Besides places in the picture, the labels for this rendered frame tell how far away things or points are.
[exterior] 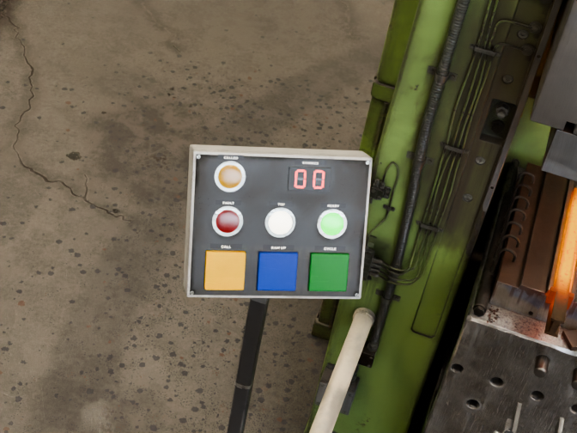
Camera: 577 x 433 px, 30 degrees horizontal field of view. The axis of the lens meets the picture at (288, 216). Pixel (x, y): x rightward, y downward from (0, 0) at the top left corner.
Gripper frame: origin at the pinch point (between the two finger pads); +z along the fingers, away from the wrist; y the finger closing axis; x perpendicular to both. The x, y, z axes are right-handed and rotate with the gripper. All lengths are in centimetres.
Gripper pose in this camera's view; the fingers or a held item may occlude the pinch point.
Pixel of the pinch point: (536, 427)
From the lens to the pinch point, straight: 195.0
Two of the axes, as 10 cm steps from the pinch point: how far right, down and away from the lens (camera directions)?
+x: 1.4, -7.3, -6.7
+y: 9.4, 3.1, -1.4
